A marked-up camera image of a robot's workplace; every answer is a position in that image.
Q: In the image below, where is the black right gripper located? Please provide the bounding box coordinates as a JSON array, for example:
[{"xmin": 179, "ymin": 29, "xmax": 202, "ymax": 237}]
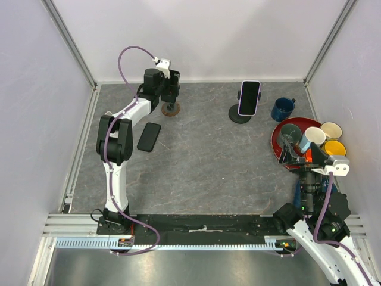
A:
[{"xmin": 277, "ymin": 139, "xmax": 329, "ymax": 212}]

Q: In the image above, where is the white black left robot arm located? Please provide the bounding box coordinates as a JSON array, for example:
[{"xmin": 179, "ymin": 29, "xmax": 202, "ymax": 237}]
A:
[{"xmin": 96, "ymin": 68, "xmax": 180, "ymax": 234}]

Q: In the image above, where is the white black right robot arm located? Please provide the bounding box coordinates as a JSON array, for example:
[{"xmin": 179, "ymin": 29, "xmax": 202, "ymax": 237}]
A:
[{"xmin": 272, "ymin": 141, "xmax": 380, "ymax": 285}]

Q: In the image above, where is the round wooden base phone stand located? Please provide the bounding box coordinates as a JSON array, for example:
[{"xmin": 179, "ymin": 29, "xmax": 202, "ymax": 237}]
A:
[{"xmin": 161, "ymin": 102, "xmax": 180, "ymax": 117}]

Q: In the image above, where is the black clamp phone stand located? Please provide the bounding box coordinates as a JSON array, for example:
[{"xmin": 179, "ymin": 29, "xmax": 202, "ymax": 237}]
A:
[{"xmin": 228, "ymin": 90, "xmax": 261, "ymax": 124}]

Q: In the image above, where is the phone in lilac case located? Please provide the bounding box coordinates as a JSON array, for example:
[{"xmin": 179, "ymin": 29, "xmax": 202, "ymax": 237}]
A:
[{"xmin": 238, "ymin": 80, "xmax": 261, "ymax": 117}]

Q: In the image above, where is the orange mug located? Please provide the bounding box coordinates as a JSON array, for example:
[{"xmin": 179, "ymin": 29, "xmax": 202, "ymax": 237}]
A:
[{"xmin": 304, "ymin": 148, "xmax": 313, "ymax": 163}]

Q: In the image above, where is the white light blue mug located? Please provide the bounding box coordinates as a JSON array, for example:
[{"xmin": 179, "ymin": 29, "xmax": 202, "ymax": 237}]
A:
[{"xmin": 298, "ymin": 126, "xmax": 326, "ymax": 153}]

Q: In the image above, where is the grey green mug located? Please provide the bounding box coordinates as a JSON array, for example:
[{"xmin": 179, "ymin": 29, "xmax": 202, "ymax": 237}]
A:
[{"xmin": 277, "ymin": 123, "xmax": 302, "ymax": 148}]

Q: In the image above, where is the yellow mug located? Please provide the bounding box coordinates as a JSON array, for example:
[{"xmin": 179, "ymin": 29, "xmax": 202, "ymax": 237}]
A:
[{"xmin": 322, "ymin": 140, "xmax": 347, "ymax": 156}]

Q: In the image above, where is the red round tray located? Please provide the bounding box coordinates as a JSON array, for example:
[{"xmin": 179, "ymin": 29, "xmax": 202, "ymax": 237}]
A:
[{"xmin": 270, "ymin": 117, "xmax": 324, "ymax": 175}]

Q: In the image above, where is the cream mug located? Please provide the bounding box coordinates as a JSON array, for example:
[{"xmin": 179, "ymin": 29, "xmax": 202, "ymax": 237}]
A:
[{"xmin": 320, "ymin": 122, "xmax": 343, "ymax": 141}]

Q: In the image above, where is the dark blue mug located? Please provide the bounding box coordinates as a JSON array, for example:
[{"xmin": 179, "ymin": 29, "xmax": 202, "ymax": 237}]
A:
[{"xmin": 271, "ymin": 97, "xmax": 296, "ymax": 122}]

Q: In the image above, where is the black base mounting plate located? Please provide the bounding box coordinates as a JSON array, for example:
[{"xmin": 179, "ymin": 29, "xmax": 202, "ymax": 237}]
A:
[{"xmin": 90, "ymin": 214, "xmax": 287, "ymax": 245}]

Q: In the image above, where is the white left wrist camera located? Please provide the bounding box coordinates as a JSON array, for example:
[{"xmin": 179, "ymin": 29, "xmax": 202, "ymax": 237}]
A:
[{"xmin": 152, "ymin": 57, "xmax": 171, "ymax": 79}]

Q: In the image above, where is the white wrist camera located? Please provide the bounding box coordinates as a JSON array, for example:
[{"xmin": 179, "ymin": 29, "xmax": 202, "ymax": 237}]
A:
[
  {"xmin": 311, "ymin": 155, "xmax": 350, "ymax": 176},
  {"xmin": 152, "ymin": 57, "xmax": 171, "ymax": 79}
]

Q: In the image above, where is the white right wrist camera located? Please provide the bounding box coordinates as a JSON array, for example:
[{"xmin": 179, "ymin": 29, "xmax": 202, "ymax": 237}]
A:
[{"xmin": 311, "ymin": 155, "xmax": 350, "ymax": 176}]

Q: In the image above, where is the grey slotted cable duct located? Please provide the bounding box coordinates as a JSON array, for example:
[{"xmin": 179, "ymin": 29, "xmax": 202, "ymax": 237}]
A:
[{"xmin": 55, "ymin": 237, "xmax": 283, "ymax": 251}]

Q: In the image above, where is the aluminium frame post left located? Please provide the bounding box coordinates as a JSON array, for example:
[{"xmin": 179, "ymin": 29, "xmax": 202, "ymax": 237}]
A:
[{"xmin": 41, "ymin": 0, "xmax": 98, "ymax": 89}]

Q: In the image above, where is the aluminium frame post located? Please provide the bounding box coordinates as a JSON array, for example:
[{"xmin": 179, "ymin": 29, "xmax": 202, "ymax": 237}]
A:
[
  {"xmin": 303, "ymin": 0, "xmax": 357, "ymax": 87},
  {"xmin": 41, "ymin": 0, "xmax": 98, "ymax": 89}
]

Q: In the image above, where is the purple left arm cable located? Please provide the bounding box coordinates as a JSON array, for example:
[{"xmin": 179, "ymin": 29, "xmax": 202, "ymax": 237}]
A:
[{"xmin": 101, "ymin": 45, "xmax": 161, "ymax": 257}]

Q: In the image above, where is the aluminium frame post right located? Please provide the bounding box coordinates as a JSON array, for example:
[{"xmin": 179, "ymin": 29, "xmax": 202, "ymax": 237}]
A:
[{"xmin": 303, "ymin": 0, "xmax": 357, "ymax": 87}]

